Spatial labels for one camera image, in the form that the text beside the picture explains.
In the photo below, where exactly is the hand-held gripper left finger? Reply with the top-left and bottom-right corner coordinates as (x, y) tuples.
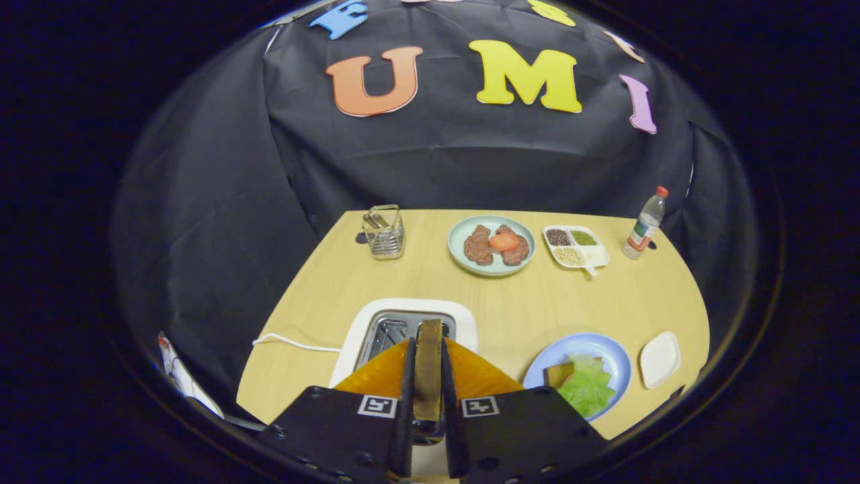
(257, 336), (417, 484)

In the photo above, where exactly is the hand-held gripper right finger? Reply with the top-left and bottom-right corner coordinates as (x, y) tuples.
(440, 336), (610, 484)

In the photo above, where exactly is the brown bread slice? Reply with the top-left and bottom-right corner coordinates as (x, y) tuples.
(413, 319), (444, 423)
(543, 362), (576, 389)

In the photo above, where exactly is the green lettuce leaf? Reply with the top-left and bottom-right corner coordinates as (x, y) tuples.
(556, 354), (617, 417)

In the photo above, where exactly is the white toaster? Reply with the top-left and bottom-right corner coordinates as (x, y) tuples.
(328, 298), (479, 484)

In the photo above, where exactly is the pale green plate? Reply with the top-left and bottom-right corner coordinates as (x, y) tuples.
(447, 214), (537, 278)

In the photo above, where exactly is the clear utensil holder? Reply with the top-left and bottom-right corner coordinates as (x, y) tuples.
(361, 204), (406, 261)

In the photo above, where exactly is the blue plate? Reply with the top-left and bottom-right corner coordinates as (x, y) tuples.
(523, 333), (632, 423)

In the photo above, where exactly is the brown meat piece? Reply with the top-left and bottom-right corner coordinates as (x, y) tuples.
(464, 225), (496, 266)
(495, 225), (531, 267)

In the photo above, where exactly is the white divided dish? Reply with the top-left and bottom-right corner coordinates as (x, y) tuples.
(542, 225), (611, 278)

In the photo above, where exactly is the small white plate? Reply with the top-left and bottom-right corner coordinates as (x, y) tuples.
(639, 331), (682, 390)

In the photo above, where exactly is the white object with red tip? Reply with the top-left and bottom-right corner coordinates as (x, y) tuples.
(158, 331), (226, 419)

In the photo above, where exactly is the black backdrop cloth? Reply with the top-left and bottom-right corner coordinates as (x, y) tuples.
(111, 0), (760, 404)

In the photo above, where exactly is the clear bottle with red cap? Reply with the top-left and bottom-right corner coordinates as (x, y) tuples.
(622, 186), (670, 261)

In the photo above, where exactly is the white toaster cable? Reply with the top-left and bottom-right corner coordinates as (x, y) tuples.
(252, 332), (343, 354)

